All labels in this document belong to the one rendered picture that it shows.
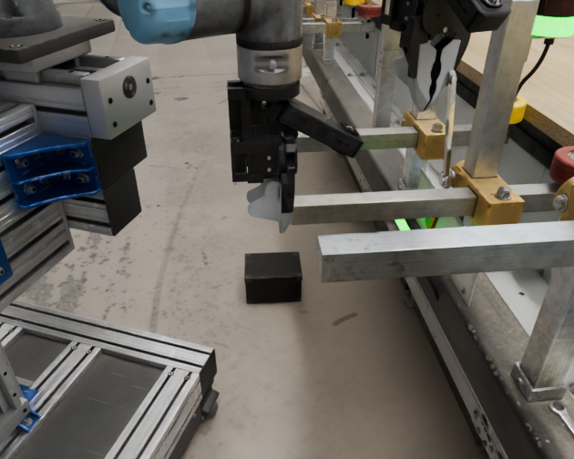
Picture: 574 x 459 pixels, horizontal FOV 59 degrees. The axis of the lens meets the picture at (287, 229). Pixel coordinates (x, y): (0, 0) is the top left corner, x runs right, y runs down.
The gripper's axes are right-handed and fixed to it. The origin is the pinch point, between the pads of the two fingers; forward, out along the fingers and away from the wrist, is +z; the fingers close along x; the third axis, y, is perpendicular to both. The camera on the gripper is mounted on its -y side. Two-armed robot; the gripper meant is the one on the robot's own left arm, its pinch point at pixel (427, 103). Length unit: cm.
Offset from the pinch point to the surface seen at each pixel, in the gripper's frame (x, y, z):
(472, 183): -7.8, -3.2, 11.7
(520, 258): 9.9, -25.6, 4.1
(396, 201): 3.7, -1.3, 12.8
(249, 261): -9, 87, 88
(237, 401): 14, 42, 100
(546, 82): -47, 19, 9
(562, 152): -20.2, -6.6, 7.9
